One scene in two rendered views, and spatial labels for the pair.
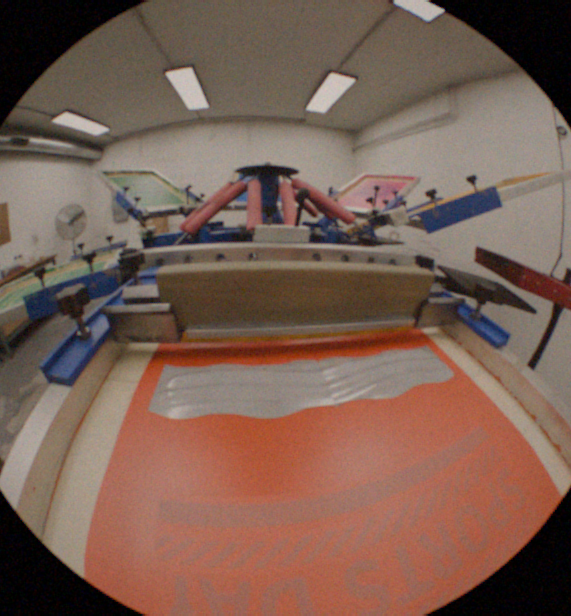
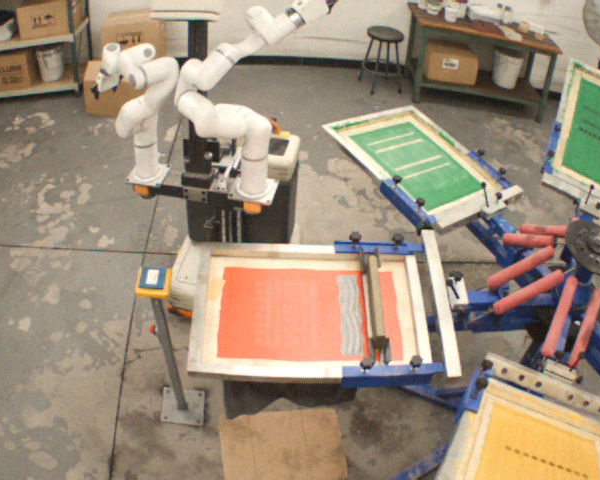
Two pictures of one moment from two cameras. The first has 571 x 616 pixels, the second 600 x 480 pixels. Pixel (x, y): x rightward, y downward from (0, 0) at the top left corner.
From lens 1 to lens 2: 196 cm
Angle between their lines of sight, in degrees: 76
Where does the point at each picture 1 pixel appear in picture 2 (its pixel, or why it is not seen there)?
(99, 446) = (323, 266)
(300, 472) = (322, 303)
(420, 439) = (322, 328)
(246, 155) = not seen: outside the picture
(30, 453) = (311, 251)
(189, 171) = not seen: outside the picture
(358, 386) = (345, 320)
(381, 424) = (331, 322)
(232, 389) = (346, 291)
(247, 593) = (295, 292)
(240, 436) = (332, 294)
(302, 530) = (308, 301)
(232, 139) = not seen: outside the picture
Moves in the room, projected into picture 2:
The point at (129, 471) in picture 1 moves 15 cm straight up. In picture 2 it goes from (319, 274) to (323, 243)
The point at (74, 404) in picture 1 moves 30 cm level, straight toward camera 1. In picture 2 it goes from (331, 255) to (292, 311)
